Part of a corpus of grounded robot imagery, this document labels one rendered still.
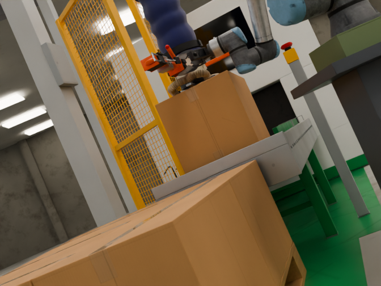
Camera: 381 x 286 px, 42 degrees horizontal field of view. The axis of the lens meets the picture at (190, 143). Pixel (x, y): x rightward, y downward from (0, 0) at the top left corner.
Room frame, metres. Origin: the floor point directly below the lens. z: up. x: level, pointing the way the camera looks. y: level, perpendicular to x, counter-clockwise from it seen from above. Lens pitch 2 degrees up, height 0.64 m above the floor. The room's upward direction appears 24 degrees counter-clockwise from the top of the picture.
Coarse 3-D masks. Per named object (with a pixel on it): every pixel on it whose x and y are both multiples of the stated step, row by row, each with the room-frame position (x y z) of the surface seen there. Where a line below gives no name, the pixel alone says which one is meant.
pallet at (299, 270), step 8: (296, 248) 2.22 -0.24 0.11; (288, 256) 2.01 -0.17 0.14; (296, 256) 2.14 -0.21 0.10; (288, 264) 1.94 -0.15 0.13; (296, 264) 2.09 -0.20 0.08; (288, 272) 2.10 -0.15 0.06; (296, 272) 2.09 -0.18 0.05; (304, 272) 2.17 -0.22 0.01; (288, 280) 2.11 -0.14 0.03; (296, 280) 2.09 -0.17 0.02; (304, 280) 2.10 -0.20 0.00
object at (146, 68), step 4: (152, 56) 2.09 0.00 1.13; (156, 56) 2.09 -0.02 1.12; (144, 60) 2.10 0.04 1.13; (144, 64) 2.10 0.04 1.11; (152, 64) 2.09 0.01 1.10; (156, 64) 2.09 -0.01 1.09; (160, 64) 2.11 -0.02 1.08; (144, 68) 2.10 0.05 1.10; (148, 68) 2.10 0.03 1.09; (152, 68) 2.11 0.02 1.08; (156, 68) 2.15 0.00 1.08
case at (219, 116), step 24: (192, 96) 2.40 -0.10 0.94; (216, 96) 2.37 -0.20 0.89; (240, 96) 2.40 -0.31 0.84; (168, 120) 2.44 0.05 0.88; (192, 120) 2.41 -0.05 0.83; (216, 120) 2.38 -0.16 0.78; (240, 120) 2.36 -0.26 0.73; (192, 144) 2.42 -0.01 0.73; (216, 144) 2.39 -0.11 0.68; (240, 144) 2.37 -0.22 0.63; (192, 168) 2.43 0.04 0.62
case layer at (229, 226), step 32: (192, 192) 1.81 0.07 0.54; (224, 192) 1.54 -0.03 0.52; (256, 192) 1.96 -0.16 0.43; (128, 224) 1.63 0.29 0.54; (160, 224) 1.11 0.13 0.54; (192, 224) 1.18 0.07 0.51; (224, 224) 1.41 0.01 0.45; (256, 224) 1.75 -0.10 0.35; (64, 256) 1.45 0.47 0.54; (96, 256) 1.14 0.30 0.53; (128, 256) 1.12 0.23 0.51; (160, 256) 1.10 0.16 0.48; (192, 256) 1.10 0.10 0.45; (224, 256) 1.30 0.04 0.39; (256, 256) 1.58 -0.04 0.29
